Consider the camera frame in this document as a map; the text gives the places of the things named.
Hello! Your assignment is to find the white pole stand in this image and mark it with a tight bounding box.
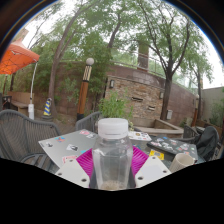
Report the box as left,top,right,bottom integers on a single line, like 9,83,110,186
27,61,38,120

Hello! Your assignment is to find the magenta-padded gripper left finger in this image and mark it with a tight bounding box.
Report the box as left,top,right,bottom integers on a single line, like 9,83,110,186
54,148,98,189

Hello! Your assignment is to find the thin dark tree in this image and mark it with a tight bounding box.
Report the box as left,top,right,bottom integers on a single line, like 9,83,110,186
186,39,209,120

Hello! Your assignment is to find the large branching tree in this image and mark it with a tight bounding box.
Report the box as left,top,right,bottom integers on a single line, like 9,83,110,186
136,0,193,122

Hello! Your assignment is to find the white ceramic mug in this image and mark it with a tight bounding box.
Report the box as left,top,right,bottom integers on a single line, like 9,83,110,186
168,152,196,174

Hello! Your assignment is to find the black laptop with stickers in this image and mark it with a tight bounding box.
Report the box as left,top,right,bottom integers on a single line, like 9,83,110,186
146,135,199,157

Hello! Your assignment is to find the clear plastic bottle white cap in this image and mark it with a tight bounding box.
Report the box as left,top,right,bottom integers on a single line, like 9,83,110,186
91,117,135,192

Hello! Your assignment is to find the slender leaning tree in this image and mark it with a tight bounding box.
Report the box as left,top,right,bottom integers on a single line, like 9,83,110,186
48,6,88,113

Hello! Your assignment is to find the yellow blue striped cone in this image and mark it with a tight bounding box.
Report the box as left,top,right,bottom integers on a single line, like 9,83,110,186
42,97,53,119

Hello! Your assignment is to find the black jacket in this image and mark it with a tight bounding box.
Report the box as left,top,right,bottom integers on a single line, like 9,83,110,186
195,125,220,162

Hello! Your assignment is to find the orange patio umbrella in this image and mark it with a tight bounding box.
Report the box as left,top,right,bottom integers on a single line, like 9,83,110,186
0,38,41,76

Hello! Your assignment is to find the green plant in blue pot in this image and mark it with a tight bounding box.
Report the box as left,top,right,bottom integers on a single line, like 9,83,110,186
96,91,134,131

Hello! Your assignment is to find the yellow card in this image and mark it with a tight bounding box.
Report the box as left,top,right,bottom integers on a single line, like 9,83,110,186
148,149,166,161

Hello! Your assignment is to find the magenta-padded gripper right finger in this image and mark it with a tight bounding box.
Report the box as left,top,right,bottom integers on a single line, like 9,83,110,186
131,145,172,189

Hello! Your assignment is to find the silver laptop with stickers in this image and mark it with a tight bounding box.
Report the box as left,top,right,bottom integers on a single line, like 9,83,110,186
38,128,99,168

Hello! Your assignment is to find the wooden bench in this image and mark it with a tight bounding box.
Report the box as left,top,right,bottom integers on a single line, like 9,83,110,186
8,91,33,116

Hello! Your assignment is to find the white sticker sheet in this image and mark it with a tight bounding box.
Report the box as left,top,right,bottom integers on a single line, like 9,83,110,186
127,130,153,142

